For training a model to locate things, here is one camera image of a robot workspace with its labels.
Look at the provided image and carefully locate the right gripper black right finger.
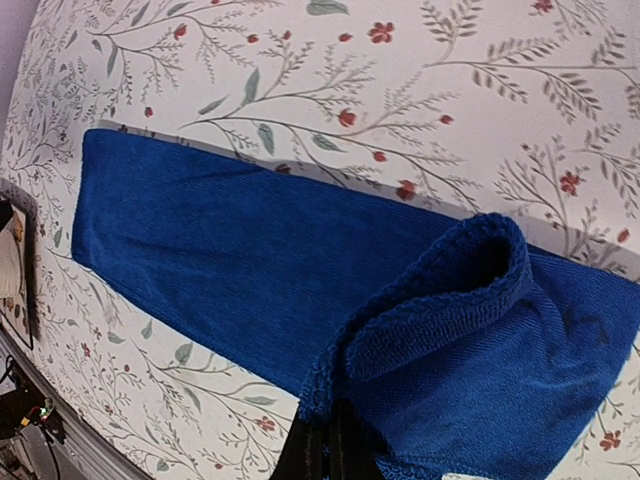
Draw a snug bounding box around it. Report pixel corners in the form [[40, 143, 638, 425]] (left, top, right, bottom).
[[328, 399, 383, 480]]

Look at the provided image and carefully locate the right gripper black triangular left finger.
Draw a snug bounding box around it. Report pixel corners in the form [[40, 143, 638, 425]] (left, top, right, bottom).
[[272, 417, 330, 480]]

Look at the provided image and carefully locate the dark blue towel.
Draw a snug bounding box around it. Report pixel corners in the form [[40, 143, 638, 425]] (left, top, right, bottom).
[[72, 129, 639, 479]]

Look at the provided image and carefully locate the floral square coaster tile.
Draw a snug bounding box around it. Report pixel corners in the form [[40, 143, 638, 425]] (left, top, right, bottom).
[[1, 196, 39, 350]]

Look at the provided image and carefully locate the floral patterned tablecloth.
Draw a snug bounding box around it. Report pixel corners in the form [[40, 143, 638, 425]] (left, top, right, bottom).
[[1, 1, 639, 479]]

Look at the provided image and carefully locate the front aluminium rail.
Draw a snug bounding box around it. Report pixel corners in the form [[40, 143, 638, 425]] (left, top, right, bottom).
[[0, 329, 151, 480]]

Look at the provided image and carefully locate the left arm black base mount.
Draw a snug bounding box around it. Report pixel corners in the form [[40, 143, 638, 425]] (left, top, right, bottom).
[[1, 387, 66, 444]]

